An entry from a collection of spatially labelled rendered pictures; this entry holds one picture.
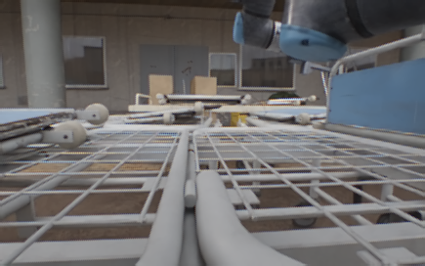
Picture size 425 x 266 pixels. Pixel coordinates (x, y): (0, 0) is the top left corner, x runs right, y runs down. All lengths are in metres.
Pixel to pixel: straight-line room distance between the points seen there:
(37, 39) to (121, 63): 2.33
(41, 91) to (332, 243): 4.84
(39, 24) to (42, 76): 0.88
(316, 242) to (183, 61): 6.27
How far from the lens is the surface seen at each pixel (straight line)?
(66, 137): 0.57
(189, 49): 6.50
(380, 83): 0.84
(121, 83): 6.64
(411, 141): 0.76
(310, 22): 0.32
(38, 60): 4.97
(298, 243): 0.27
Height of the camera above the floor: 0.60
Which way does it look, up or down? 7 degrees down
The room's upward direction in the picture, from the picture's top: straight up
